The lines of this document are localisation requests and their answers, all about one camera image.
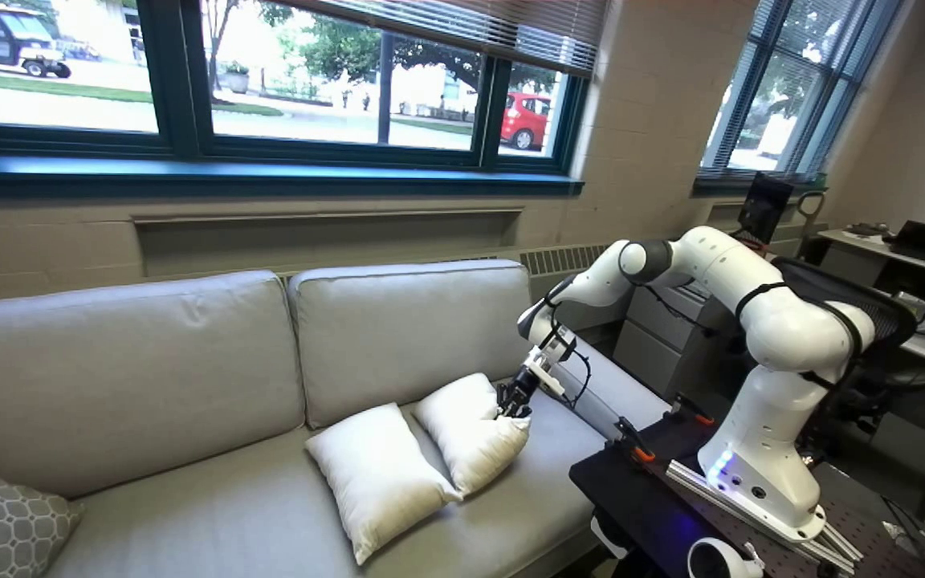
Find plain white pillow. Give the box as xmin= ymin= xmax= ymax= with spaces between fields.
xmin=302 ymin=402 xmax=464 ymax=569
xmin=407 ymin=370 xmax=537 ymax=500

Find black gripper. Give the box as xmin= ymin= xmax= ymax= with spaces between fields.
xmin=496 ymin=366 xmax=543 ymax=425

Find black computer monitor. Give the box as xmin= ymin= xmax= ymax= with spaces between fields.
xmin=736 ymin=169 xmax=797 ymax=249

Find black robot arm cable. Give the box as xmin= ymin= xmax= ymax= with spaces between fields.
xmin=530 ymin=280 xmax=869 ymax=412

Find grey patterned pillow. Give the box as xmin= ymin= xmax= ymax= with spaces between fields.
xmin=0 ymin=457 xmax=88 ymax=578

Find beige radiator cover with grille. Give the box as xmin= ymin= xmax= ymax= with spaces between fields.
xmin=515 ymin=236 xmax=702 ymax=283

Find grey fabric couch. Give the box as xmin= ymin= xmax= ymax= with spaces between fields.
xmin=0 ymin=256 xmax=676 ymax=578

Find dark parked car outside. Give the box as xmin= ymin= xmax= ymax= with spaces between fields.
xmin=0 ymin=0 xmax=73 ymax=80

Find red vehicle outside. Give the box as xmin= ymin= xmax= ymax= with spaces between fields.
xmin=499 ymin=90 xmax=554 ymax=153

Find wide teal framed window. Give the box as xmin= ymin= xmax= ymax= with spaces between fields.
xmin=0 ymin=0 xmax=594 ymax=202

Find narrow light blue window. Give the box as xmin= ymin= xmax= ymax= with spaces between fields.
xmin=695 ymin=0 xmax=908 ymax=200

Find black orange clamp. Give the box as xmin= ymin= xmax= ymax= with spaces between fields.
xmin=676 ymin=397 xmax=722 ymax=435
xmin=617 ymin=418 xmax=665 ymax=466

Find grey drawer cabinet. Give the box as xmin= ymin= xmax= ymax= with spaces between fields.
xmin=609 ymin=280 xmax=749 ymax=420

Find black office chair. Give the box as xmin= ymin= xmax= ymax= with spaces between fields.
xmin=765 ymin=253 xmax=921 ymax=432

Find black robot table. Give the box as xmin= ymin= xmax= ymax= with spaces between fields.
xmin=569 ymin=412 xmax=925 ymax=578

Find silver robot base rail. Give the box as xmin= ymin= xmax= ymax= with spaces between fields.
xmin=663 ymin=457 xmax=869 ymax=576

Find horizontal window blinds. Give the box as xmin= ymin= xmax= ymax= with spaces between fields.
xmin=267 ymin=0 xmax=609 ymax=76

